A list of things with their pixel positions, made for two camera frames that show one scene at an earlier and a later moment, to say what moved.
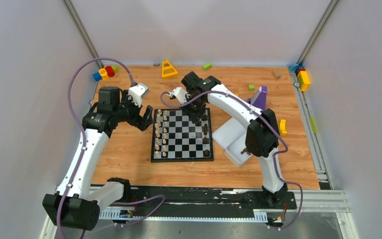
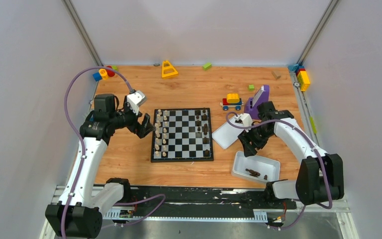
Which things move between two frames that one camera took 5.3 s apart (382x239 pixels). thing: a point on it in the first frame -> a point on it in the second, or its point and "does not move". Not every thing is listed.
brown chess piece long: x=205 y=129 does not move
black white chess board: x=175 y=138 does not move
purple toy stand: x=260 y=99 does not move
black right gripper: x=196 y=116 -> x=245 y=137
